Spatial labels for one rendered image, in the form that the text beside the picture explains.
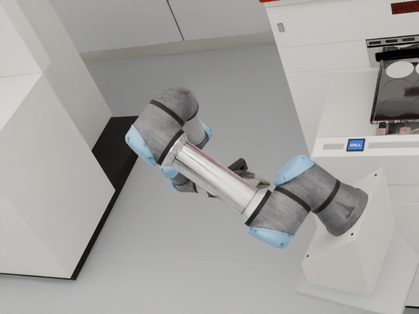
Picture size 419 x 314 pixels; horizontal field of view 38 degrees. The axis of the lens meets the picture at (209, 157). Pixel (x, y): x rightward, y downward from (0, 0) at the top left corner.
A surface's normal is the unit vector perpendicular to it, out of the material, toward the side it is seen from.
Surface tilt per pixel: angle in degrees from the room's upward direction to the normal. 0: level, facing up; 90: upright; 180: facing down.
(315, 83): 90
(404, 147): 0
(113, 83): 0
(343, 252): 90
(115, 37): 90
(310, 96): 90
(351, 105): 0
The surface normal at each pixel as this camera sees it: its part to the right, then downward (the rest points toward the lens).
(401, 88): -0.32, -0.70
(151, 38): -0.29, 0.71
